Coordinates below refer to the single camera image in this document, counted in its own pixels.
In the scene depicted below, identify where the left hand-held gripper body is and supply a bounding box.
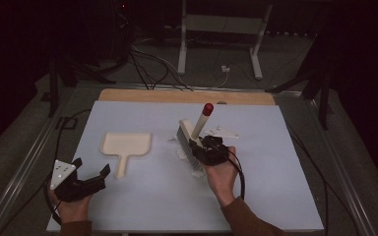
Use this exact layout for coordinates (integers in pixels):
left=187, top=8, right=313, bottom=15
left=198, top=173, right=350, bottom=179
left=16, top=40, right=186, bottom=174
left=49, top=158, right=108, bottom=203

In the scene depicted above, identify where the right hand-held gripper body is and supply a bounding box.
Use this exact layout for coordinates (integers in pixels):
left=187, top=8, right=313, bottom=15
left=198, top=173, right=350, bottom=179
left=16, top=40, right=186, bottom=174
left=195, top=126, right=240, bottom=167

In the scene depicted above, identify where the cream brush with red tip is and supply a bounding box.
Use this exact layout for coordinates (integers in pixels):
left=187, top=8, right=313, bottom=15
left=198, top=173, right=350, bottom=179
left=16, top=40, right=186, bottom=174
left=175, top=102, right=216, bottom=174

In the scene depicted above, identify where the cream plastic dustpan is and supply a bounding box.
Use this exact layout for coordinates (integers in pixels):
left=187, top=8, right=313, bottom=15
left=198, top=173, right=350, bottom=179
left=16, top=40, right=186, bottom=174
left=99, top=131, right=154, bottom=181

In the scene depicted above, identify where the person's right hand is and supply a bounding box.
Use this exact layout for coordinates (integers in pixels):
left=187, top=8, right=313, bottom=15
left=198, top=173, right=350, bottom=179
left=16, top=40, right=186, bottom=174
left=204, top=146, right=241, bottom=207

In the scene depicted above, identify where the person's left hand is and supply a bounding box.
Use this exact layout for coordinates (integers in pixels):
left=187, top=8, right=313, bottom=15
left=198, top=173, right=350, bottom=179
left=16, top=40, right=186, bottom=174
left=48, top=188, right=94, bottom=225

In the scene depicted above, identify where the pale blue table board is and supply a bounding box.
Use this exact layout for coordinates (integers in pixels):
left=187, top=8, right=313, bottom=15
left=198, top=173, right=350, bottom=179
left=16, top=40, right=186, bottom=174
left=46, top=99, right=325, bottom=233

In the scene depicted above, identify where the white metal stand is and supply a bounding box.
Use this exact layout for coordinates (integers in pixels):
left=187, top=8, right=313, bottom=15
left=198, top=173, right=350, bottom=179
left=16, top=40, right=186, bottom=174
left=176, top=0, right=275, bottom=81

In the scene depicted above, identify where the black tripod stand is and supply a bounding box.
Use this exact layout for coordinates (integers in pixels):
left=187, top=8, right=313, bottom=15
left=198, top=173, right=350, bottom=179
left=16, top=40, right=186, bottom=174
left=264, top=38, right=333, bottom=131

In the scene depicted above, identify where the dark power strip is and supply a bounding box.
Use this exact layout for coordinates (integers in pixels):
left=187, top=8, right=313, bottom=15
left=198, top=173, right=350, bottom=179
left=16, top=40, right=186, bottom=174
left=265, top=29, right=318, bottom=38

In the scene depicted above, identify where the dark equipment rack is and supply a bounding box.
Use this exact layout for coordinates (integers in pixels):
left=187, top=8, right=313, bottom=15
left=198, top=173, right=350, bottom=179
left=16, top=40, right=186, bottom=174
left=110, top=0, right=136, bottom=65

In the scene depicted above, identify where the long black floor cable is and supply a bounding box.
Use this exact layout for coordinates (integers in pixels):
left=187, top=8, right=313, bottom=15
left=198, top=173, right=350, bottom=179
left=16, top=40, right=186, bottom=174
left=286, top=129, right=331, bottom=236
left=0, top=108, right=94, bottom=236

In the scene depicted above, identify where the left hand-held gripper black cable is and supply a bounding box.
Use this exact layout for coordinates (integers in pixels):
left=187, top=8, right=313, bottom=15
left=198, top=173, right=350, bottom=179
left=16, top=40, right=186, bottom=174
left=42, top=175, right=63, bottom=226

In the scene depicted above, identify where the hand-held gripper black cable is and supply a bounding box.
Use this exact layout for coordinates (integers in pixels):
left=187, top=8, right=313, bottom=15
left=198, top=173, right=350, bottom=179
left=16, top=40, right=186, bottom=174
left=42, top=175, right=63, bottom=226
left=226, top=156, right=247, bottom=202

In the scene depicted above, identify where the right hand-held gripper black cable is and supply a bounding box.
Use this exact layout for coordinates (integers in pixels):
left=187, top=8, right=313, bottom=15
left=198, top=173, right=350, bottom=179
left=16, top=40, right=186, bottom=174
left=226, top=156, right=247, bottom=202

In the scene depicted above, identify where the long metal floor rail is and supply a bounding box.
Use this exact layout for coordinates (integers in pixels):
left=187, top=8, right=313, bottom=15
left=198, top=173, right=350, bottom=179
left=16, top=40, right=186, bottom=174
left=0, top=107, right=67, bottom=236
left=304, top=97, right=377, bottom=236

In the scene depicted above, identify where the thin white cable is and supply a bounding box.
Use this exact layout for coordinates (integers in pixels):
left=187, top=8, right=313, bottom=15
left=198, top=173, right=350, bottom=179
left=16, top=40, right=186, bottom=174
left=190, top=70, right=229, bottom=89

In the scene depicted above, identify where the bundle of black floor cables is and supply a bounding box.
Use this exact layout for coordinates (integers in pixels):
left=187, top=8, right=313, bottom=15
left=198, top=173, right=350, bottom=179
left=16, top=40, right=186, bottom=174
left=128, top=42, right=195, bottom=91

